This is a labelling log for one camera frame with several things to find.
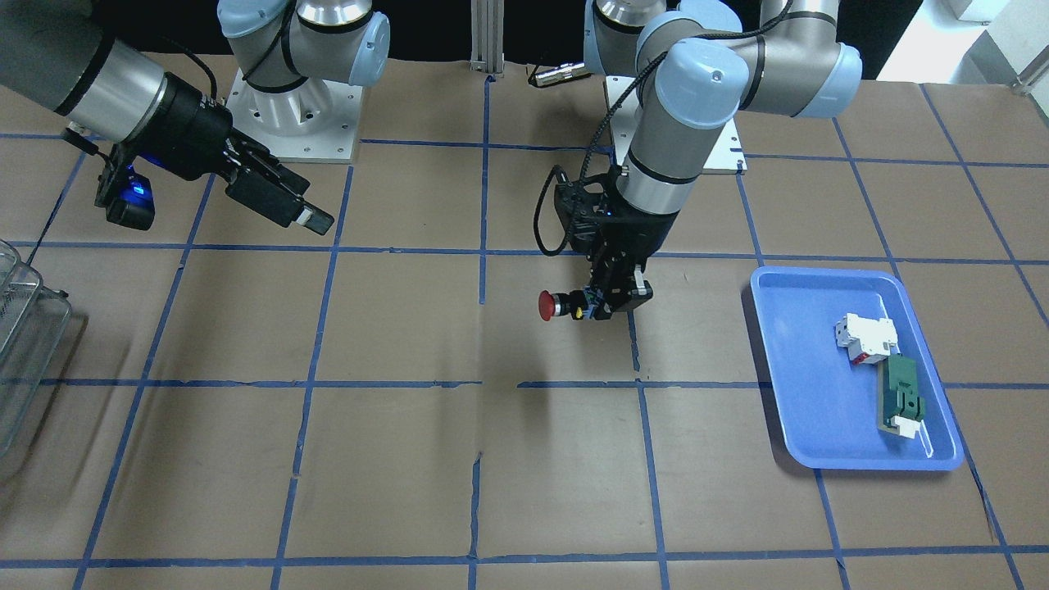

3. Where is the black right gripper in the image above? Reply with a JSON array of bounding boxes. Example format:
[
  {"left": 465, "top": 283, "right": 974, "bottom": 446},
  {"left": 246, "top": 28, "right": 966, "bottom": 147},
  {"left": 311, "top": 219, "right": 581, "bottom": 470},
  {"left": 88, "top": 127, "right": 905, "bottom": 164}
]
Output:
[{"left": 155, "top": 72, "right": 334, "bottom": 235}]

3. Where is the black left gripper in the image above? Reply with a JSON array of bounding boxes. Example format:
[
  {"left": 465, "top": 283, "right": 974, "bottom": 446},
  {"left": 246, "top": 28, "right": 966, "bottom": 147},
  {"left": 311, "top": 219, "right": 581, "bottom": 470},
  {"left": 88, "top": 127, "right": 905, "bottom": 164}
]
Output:
[{"left": 554, "top": 166, "right": 678, "bottom": 320}]

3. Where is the red emergency stop button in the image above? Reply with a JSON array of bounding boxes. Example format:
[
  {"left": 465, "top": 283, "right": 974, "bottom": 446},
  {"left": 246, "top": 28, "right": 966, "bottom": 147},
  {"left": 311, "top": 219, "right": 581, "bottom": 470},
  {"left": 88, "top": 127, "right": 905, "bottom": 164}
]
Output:
[{"left": 537, "top": 290, "right": 584, "bottom": 321}]

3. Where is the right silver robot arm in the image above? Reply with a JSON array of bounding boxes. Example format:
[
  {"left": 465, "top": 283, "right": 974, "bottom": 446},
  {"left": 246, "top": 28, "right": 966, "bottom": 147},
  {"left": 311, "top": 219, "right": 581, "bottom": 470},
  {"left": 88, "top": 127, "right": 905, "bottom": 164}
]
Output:
[{"left": 2, "top": 1, "right": 391, "bottom": 234}]

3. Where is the blue plastic tray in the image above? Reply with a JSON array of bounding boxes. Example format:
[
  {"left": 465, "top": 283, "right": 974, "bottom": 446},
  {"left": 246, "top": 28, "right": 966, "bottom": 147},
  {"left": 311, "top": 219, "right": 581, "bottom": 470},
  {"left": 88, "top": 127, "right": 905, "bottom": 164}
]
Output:
[{"left": 750, "top": 265, "right": 964, "bottom": 471}]

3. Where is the white red circuit breaker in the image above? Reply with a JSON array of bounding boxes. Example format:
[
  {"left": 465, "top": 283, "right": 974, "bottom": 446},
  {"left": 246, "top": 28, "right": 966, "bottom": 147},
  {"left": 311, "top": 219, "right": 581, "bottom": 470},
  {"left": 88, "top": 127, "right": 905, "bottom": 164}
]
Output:
[{"left": 834, "top": 313, "right": 898, "bottom": 365}]

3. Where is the green terminal block module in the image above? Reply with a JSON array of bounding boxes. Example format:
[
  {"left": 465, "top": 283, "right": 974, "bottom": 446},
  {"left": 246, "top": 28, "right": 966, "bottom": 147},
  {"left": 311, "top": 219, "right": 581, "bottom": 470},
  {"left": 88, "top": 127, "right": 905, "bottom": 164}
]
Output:
[{"left": 877, "top": 354, "right": 926, "bottom": 440}]

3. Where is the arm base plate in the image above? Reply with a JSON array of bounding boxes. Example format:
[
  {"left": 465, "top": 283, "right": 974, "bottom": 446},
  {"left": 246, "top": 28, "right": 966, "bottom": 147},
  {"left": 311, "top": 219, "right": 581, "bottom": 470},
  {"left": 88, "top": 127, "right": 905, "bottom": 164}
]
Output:
[
  {"left": 226, "top": 70, "right": 365, "bottom": 165},
  {"left": 604, "top": 75, "right": 748, "bottom": 175}
]

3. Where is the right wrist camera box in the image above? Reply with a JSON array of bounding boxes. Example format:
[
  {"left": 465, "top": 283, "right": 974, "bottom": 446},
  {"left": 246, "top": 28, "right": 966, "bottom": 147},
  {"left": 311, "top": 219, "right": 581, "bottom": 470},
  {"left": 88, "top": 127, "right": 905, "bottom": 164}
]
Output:
[{"left": 94, "top": 144, "right": 155, "bottom": 231}]

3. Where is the aluminium frame post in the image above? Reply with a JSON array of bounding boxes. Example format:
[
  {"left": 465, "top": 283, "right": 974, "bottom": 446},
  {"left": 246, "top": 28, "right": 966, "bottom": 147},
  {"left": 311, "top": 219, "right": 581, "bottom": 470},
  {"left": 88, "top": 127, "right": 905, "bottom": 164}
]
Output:
[{"left": 470, "top": 0, "right": 505, "bottom": 78}]

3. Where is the silver wire mesh shelf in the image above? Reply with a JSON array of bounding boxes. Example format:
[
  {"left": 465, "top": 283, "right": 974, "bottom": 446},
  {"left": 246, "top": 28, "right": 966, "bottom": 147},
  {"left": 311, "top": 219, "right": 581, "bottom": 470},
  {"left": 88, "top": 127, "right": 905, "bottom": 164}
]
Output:
[{"left": 1, "top": 243, "right": 72, "bottom": 456}]

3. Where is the black braided cable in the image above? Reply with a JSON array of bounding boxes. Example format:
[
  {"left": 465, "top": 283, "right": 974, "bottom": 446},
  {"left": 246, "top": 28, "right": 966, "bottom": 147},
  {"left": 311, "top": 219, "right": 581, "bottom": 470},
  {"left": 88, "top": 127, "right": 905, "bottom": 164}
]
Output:
[{"left": 534, "top": 0, "right": 792, "bottom": 257}]

